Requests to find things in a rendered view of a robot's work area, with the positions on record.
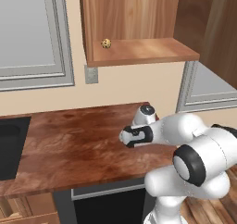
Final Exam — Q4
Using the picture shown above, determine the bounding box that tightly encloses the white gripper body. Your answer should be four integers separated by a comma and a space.
118, 130, 134, 149

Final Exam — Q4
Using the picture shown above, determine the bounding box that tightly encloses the small grey panelled cabinet door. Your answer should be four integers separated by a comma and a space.
175, 60, 237, 114

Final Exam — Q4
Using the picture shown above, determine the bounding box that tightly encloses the large grey panelled cabinet door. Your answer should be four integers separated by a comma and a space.
0, 0, 76, 93

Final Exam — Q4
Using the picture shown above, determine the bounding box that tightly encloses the wooden cabinet door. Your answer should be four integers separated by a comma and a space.
199, 0, 237, 91

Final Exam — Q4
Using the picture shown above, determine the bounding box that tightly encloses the black dishwasher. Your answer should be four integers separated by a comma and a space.
51, 177, 156, 224

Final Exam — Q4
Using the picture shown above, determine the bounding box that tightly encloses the spotted tan round cookie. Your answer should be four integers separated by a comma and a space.
100, 38, 113, 49

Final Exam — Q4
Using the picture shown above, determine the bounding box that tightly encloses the wooden drawer front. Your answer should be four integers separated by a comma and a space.
0, 193, 57, 219
0, 211, 62, 224

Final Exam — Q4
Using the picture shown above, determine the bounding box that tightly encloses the grey dishwasher handle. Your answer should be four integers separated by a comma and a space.
70, 180, 146, 202

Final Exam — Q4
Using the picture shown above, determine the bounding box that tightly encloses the grey wall outlet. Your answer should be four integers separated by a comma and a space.
84, 64, 100, 85

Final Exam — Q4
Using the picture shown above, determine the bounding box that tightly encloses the open wooden wall cabinet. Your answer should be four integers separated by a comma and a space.
78, 0, 216, 68

